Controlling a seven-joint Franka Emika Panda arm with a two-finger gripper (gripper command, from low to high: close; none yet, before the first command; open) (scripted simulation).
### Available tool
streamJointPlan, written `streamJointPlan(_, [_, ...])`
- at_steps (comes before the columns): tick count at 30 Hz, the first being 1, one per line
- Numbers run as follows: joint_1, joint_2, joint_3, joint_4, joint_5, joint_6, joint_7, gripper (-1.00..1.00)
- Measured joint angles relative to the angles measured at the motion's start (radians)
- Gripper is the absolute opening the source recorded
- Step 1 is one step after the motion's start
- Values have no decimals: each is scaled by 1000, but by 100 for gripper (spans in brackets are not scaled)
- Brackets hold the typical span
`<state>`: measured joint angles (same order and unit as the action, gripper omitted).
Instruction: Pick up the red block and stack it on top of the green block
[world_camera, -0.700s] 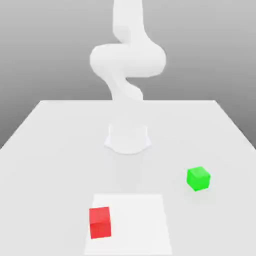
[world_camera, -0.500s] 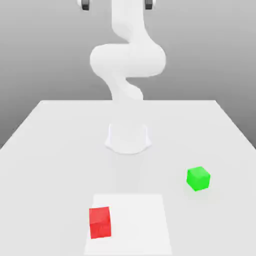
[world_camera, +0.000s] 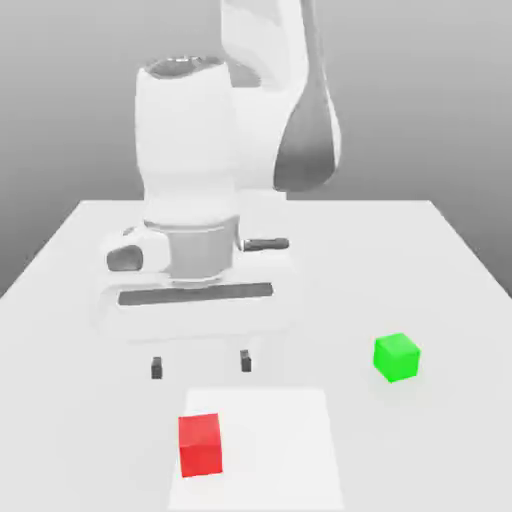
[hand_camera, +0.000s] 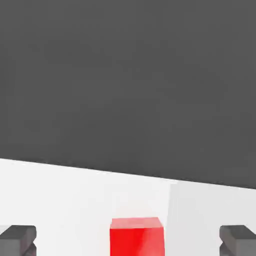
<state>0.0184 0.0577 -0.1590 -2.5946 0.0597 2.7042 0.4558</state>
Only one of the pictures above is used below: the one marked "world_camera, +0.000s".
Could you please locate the small red cube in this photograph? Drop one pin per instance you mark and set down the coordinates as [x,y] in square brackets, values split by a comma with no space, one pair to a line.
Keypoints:
[200,444]

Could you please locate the small green cube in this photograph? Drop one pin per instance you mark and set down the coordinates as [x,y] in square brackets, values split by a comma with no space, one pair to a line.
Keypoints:
[396,356]

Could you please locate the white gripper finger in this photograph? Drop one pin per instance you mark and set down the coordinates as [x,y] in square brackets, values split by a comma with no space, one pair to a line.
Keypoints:
[156,367]
[245,360]

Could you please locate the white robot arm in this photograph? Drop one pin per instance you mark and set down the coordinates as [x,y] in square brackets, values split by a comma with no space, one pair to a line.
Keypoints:
[184,152]

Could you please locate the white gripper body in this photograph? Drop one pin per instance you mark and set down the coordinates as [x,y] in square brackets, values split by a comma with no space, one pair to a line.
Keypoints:
[192,316]

